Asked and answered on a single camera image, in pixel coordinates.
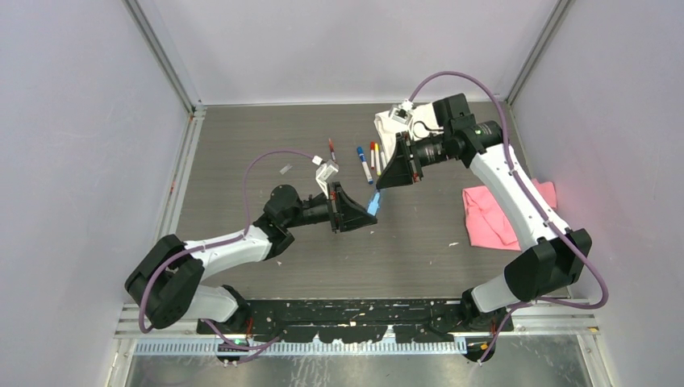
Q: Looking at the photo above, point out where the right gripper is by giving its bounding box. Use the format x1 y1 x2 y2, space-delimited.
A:
376 131 451 189

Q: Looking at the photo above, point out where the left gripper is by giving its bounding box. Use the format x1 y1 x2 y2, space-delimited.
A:
283 181 376 233

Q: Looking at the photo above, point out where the light blue highlighter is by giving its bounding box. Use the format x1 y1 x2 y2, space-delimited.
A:
366 190 382 217

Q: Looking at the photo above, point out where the white pen yellow end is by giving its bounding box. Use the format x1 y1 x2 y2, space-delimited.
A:
373 150 382 176

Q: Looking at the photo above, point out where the white blue marker pen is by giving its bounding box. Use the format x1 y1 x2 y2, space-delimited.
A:
361 157 373 185

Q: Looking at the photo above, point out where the orange brown gel pen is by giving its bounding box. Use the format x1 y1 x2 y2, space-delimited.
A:
328 138 337 162

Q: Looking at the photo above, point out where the clear pen cap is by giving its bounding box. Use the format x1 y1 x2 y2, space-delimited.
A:
279 164 293 175

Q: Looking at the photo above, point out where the white acrylic marker grey tip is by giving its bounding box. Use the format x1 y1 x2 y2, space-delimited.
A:
379 151 387 172

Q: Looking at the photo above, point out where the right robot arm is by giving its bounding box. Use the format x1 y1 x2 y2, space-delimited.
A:
374 94 592 330

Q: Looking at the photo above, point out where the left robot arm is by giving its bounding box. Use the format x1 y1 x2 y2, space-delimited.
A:
124 181 381 333

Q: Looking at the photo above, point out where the white folded cloth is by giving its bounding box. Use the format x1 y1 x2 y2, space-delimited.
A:
373 103 443 163

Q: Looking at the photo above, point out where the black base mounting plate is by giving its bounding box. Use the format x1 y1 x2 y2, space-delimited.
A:
197 298 507 343

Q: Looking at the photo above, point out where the pink cloth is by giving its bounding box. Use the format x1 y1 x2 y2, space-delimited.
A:
461 180 558 252

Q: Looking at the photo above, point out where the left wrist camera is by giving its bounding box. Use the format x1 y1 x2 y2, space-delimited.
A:
311 156 340 198

